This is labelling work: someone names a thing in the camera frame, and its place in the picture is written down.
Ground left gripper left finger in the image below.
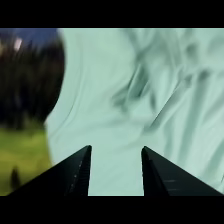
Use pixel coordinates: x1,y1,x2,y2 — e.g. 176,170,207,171
7,144,93,197

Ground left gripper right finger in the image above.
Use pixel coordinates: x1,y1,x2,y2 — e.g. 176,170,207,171
140,145,224,197

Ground pale green garment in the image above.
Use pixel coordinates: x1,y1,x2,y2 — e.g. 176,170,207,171
44,28,224,197

